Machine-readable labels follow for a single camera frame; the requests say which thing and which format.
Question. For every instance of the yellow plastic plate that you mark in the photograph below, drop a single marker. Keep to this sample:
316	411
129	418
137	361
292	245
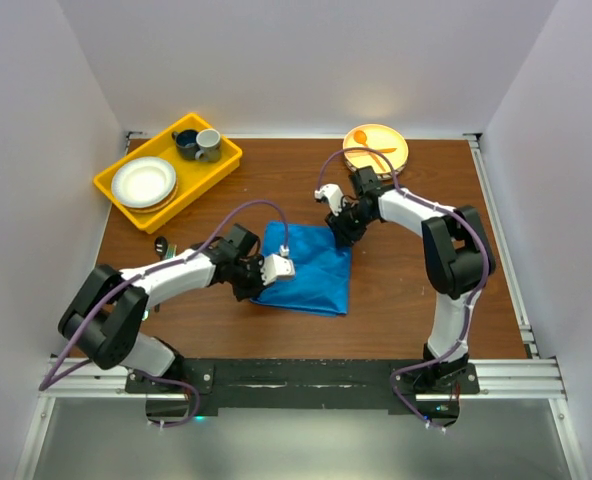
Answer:
379	136

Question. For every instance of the orange plastic spoon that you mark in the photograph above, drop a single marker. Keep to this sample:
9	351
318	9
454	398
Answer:
360	137

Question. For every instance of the grey mug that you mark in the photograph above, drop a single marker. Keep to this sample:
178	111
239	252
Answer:
208	146

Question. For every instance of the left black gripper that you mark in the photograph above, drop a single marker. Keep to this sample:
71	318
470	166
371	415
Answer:
241	294

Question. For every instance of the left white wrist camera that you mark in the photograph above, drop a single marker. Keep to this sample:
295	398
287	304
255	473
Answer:
276	268

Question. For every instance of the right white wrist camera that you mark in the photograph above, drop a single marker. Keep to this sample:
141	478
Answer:
332	195

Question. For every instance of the iridescent metal fork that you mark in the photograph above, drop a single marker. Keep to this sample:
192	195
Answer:
170	251

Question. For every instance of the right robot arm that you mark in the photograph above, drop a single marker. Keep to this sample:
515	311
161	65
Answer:
457	255

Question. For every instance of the black spoon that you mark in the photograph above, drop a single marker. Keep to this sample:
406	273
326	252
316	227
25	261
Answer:
161	246

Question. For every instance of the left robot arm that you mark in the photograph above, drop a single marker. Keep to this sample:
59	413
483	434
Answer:
106	314

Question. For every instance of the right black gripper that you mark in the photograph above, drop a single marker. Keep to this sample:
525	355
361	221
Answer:
344	237

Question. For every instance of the blue cloth napkin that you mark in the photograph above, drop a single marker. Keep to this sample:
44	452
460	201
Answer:
321	283

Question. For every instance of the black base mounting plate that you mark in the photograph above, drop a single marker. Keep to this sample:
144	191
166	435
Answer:
391	385

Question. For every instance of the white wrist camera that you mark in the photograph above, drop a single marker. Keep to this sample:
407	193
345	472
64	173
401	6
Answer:
332	195
276	268

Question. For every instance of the dark blue mug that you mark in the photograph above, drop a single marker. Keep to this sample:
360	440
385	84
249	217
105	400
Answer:
186	143

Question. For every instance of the white paper plate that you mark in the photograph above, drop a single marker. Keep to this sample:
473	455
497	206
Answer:
143	182

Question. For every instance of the yellow plastic tray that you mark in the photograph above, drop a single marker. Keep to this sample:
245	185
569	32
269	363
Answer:
194	178

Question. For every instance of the orange plastic knife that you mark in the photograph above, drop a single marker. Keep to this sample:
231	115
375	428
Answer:
363	148

